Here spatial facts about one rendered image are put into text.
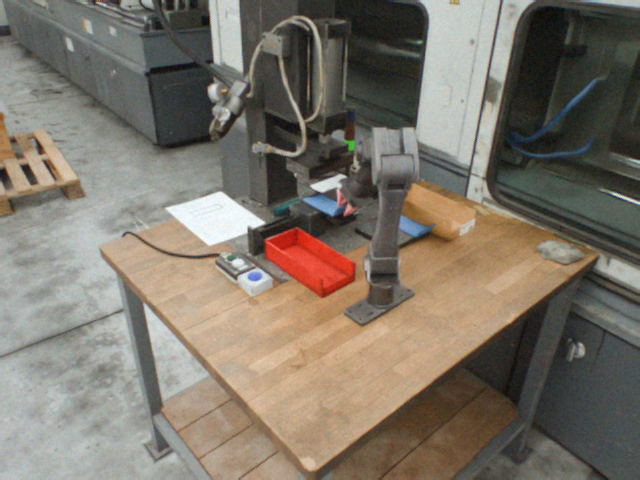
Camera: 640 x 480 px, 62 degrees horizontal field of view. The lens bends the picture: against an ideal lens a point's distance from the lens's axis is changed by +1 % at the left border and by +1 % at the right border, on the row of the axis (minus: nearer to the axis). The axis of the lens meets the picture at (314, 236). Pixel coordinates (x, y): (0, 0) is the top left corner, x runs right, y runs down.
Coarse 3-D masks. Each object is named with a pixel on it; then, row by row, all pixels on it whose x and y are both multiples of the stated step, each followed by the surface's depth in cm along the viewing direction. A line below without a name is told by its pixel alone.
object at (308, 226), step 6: (300, 216) 160; (318, 216) 158; (336, 216) 168; (342, 216) 166; (348, 216) 168; (300, 222) 161; (306, 222) 158; (312, 222) 158; (318, 222) 160; (324, 222) 161; (342, 222) 167; (348, 222) 169; (300, 228) 162; (306, 228) 159; (312, 228) 159; (318, 228) 161; (324, 228) 163; (312, 234) 160; (318, 234) 162
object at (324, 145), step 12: (276, 132) 165; (288, 132) 160; (300, 132) 164; (312, 132) 161; (300, 144) 158; (312, 144) 153; (324, 144) 152; (336, 144) 152; (300, 156) 155; (312, 156) 153; (324, 156) 151; (336, 156) 155; (348, 156) 157; (288, 168) 155; (300, 168) 151; (312, 168) 149; (324, 168) 152; (336, 168) 155
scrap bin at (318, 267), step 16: (272, 240) 150; (288, 240) 155; (304, 240) 154; (272, 256) 148; (288, 256) 142; (304, 256) 152; (320, 256) 150; (336, 256) 144; (288, 272) 144; (304, 272) 138; (320, 272) 145; (336, 272) 145; (352, 272) 141; (320, 288) 135; (336, 288) 138
